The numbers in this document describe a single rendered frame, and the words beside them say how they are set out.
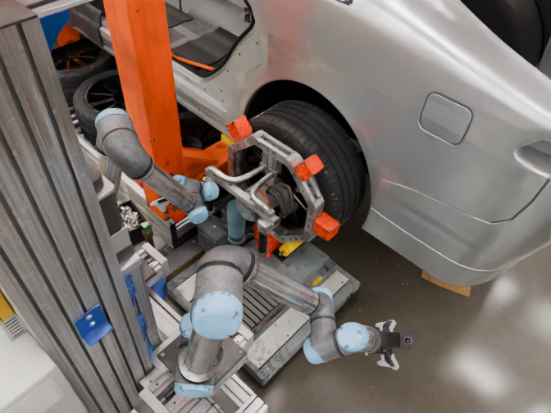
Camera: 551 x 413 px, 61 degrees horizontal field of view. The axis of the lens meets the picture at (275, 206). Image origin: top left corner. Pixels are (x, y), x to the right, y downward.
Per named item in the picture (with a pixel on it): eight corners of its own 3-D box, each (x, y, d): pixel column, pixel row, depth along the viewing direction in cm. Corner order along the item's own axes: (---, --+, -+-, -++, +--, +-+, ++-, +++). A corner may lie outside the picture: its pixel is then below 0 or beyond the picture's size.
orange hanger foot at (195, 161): (258, 162, 276) (260, 115, 250) (189, 207, 248) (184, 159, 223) (239, 149, 283) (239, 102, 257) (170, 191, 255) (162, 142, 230)
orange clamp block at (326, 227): (322, 221, 208) (338, 233, 204) (311, 231, 204) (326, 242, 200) (324, 211, 203) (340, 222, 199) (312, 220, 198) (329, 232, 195)
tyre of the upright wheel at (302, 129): (305, 224, 263) (391, 209, 208) (276, 247, 251) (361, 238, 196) (246, 121, 251) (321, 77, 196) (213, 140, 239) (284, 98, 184)
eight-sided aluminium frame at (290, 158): (314, 255, 224) (330, 173, 184) (305, 262, 221) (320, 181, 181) (237, 196, 248) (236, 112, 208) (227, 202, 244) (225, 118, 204)
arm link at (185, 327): (219, 324, 160) (217, 303, 150) (216, 361, 151) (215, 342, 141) (184, 324, 159) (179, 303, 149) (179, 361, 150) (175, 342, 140)
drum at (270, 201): (287, 204, 218) (289, 183, 208) (255, 229, 207) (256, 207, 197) (266, 188, 224) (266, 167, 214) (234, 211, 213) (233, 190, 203)
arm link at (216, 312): (213, 358, 152) (248, 263, 113) (210, 405, 142) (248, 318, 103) (175, 355, 150) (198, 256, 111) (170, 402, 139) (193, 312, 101)
